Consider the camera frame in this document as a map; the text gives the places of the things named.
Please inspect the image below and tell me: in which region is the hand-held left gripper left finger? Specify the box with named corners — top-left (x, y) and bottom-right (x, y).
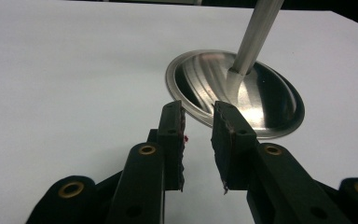
top-left (105, 100), bottom-right (187, 224)

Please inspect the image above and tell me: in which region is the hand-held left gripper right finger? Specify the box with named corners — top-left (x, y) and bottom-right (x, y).
top-left (211, 100), bottom-right (352, 224)

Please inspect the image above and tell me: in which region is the steel utensil stand with hooks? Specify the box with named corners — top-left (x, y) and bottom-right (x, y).
top-left (165, 0), bottom-right (306, 140)

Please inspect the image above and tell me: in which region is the white table mat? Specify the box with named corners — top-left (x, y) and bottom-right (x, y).
top-left (0, 0), bottom-right (358, 224)

